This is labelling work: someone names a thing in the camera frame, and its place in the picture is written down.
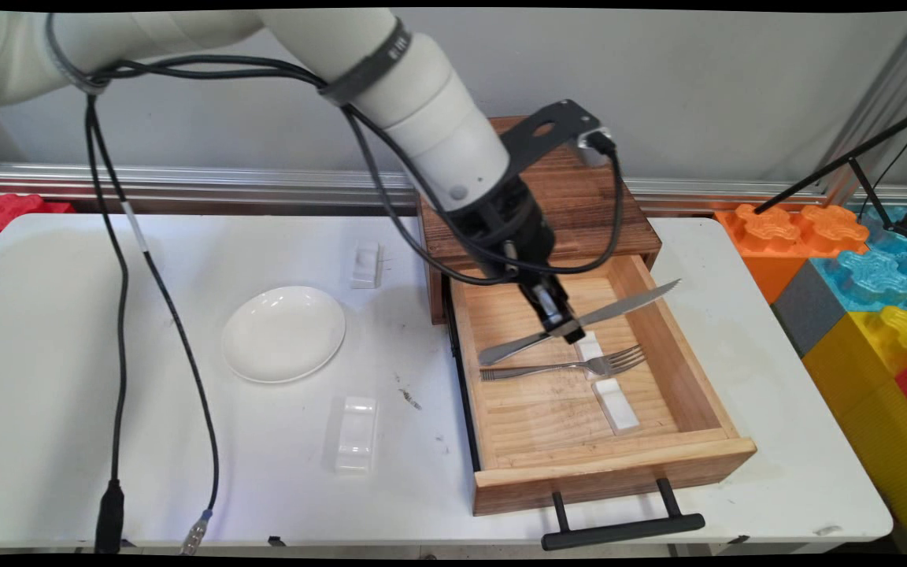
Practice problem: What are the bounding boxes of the aluminium wall rail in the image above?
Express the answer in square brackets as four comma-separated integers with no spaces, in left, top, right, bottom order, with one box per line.
[0,162,907,212]

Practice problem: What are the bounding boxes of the dark brown wooden cabinet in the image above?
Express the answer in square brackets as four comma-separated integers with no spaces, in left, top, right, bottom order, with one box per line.
[409,113,665,326]

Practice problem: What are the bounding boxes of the black tripod stand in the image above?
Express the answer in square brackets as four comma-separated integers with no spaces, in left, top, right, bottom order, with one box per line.
[753,102,907,242]

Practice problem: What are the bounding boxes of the blue foam block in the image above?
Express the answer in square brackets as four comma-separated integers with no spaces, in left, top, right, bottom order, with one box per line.
[807,206,907,317]

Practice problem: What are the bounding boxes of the silver fork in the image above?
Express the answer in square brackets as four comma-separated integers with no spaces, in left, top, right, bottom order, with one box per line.
[479,344,649,383]

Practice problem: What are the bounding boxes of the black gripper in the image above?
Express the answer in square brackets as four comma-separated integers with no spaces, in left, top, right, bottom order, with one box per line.
[444,175,587,347]

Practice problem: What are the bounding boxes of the silver table knife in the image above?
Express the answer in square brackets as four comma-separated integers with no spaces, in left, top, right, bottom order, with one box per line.
[476,278,683,367]

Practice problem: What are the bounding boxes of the light wooden drawer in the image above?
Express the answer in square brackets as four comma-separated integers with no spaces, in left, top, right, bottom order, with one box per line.
[447,254,760,517]

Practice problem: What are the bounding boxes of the red knobbed foam block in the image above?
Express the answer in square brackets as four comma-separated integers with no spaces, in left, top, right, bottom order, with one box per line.
[0,193,76,240]

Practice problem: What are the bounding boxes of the yellow foam block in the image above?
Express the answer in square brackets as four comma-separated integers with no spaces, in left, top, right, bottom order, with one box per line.
[801,305,907,555]

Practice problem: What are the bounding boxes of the orange foam block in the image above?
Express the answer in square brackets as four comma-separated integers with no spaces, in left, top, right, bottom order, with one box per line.
[714,204,871,306]

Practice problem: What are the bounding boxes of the long white cutlery rest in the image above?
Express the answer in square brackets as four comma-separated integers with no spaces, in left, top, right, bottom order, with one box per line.
[572,330,642,435]

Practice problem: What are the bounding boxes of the large white cutlery rest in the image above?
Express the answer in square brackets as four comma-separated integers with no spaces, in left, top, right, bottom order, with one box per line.
[335,395,382,474]

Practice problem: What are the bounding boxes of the small white cutlery rest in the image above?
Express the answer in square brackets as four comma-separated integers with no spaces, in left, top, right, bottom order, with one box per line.
[349,239,384,291]

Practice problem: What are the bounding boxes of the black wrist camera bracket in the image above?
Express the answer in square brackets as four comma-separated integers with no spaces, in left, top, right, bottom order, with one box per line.
[498,98,616,176]

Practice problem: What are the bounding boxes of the grey foam block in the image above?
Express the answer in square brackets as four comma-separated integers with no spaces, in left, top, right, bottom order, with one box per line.
[770,259,849,360]

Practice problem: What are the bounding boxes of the black drawer handle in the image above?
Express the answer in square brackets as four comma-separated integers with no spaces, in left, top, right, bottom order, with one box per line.
[540,476,708,551]

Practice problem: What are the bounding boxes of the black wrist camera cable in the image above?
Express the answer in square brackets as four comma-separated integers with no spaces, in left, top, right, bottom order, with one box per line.
[339,102,629,287]

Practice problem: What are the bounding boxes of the black cable with silver plug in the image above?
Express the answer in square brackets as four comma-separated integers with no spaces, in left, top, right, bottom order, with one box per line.
[83,55,328,557]

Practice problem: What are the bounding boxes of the white round plate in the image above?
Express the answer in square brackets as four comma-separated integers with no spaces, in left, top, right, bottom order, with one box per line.
[221,284,348,384]

